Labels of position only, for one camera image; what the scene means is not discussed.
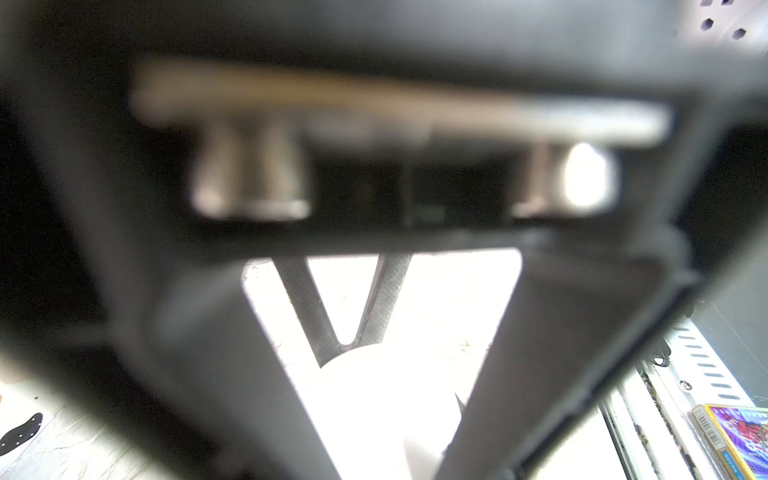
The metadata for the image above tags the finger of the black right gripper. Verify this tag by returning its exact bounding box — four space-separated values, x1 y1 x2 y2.
272 254 412 367

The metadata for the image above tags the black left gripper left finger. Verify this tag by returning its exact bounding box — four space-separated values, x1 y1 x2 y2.
0 0 343 480

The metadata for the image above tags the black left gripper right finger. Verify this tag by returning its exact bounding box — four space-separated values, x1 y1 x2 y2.
383 1 767 479

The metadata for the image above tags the white earbud case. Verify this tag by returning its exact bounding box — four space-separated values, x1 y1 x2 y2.
307 345 462 479

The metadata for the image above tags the pink square sticker card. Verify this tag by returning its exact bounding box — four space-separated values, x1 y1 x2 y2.
691 404 767 480

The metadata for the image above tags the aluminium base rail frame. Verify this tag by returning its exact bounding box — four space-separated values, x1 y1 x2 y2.
599 318 755 479

